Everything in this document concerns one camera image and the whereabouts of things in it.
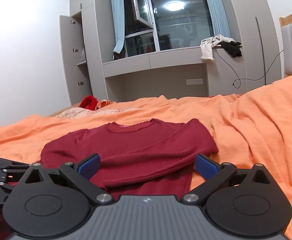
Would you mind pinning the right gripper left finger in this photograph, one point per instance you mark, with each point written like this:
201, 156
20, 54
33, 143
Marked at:
78, 177

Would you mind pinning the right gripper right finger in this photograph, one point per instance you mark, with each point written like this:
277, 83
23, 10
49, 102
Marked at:
217, 176

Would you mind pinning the dark red knit sweater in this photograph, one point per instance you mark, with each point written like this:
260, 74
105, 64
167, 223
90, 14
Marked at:
150, 158

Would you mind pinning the pink patterned bedsheet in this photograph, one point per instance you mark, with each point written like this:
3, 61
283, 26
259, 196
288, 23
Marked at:
77, 112

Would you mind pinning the orange bed blanket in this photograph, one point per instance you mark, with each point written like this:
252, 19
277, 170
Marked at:
255, 127

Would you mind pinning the bright red hat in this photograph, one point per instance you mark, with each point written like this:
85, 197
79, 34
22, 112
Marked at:
89, 102

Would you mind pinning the orange small cloth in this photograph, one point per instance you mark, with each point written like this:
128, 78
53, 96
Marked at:
102, 103

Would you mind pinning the grey open wardrobe door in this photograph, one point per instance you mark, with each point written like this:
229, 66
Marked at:
74, 59

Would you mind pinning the grey window desk cabinet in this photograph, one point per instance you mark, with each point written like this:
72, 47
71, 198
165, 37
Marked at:
155, 74

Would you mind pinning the black garment on sill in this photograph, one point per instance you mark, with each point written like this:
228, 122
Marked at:
232, 48

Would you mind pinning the white garment on sill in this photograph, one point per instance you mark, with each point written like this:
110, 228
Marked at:
209, 43

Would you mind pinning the light blue right curtain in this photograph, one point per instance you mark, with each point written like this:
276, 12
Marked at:
219, 18

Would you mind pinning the light blue curtain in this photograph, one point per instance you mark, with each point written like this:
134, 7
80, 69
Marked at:
119, 24
219, 18

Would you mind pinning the window with open sash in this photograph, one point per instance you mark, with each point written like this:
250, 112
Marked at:
157, 25

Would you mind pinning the light blue left curtain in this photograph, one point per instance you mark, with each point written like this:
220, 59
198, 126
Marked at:
119, 24

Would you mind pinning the white wall socket plate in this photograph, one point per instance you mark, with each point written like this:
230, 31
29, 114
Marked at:
190, 82

